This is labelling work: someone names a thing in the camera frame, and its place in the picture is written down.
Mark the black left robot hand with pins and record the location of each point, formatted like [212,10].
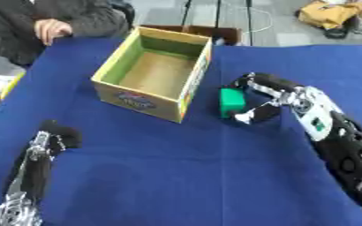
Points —
[34,173]

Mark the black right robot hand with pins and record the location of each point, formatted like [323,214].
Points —
[271,81]

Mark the green block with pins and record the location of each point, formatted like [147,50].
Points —
[232,100]

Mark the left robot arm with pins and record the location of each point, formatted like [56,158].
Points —
[14,213]

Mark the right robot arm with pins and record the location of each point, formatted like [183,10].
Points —
[344,147]

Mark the brown cardboard box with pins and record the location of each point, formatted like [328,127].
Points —
[225,33]

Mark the tan cardboard box green inside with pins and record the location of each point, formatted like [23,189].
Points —
[155,73]

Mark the black shoe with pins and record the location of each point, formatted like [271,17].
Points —
[338,31]

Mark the yellow bag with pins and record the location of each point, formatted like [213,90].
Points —
[328,13]

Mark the yellow strip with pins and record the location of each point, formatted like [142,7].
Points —
[11,85]

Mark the person's hand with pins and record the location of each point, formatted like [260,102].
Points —
[50,29]

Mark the person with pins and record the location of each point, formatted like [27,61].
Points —
[14,17]

